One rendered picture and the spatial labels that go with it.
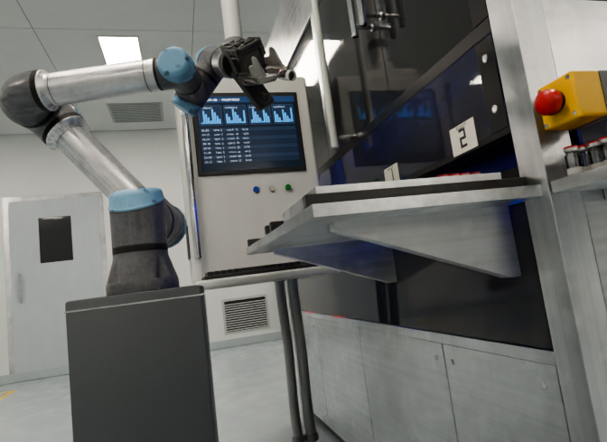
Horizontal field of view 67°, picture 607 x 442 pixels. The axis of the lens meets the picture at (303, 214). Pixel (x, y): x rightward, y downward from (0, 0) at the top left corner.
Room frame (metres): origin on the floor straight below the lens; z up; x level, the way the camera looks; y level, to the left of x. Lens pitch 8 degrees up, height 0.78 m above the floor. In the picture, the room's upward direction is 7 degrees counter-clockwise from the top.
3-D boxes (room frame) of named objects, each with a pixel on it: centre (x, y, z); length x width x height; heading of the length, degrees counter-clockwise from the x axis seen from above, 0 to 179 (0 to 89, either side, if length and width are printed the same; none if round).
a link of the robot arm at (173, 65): (1.02, 0.45, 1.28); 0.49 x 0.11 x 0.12; 89
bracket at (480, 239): (0.81, -0.21, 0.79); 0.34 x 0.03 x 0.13; 106
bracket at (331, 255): (1.29, -0.07, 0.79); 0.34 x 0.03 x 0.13; 106
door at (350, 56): (1.45, -0.22, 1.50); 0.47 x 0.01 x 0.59; 16
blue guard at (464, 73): (1.74, -0.13, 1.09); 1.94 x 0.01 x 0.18; 16
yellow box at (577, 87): (0.70, -0.44, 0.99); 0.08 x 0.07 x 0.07; 106
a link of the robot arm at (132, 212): (1.02, 0.37, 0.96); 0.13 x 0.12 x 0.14; 179
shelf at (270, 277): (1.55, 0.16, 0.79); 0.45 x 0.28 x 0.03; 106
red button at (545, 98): (0.69, -0.40, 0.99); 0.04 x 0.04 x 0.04; 16
